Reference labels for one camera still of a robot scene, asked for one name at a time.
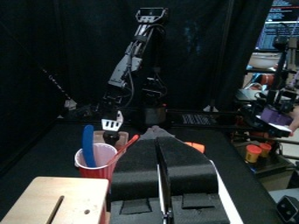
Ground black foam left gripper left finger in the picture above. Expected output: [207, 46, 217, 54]
[108, 136, 174, 224]

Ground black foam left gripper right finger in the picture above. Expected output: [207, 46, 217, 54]
[155, 136, 246, 224]

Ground orange toy salmon piece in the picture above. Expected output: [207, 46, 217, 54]
[183, 141, 207, 154]

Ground red plastic utensil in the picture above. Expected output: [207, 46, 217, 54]
[107, 134, 140, 167]

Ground red plastic cup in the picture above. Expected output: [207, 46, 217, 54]
[74, 142, 119, 179]

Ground blue plastic utensil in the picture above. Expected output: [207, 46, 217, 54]
[80, 124, 99, 169]

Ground grey pink toy fish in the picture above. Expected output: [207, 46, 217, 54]
[138, 124, 176, 142]

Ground white paper tag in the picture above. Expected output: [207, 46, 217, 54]
[63, 98, 79, 111]

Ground orange-lidded yellow jar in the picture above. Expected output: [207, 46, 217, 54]
[245, 144, 263, 165]

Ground purple plastic block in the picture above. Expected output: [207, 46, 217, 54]
[259, 107, 295, 127]

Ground black box with white marks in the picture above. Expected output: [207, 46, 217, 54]
[275, 194, 299, 224]

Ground white bowl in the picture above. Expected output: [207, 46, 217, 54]
[247, 52, 283, 70]

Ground computer monitor with text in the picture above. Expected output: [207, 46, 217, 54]
[255, 0, 299, 51]

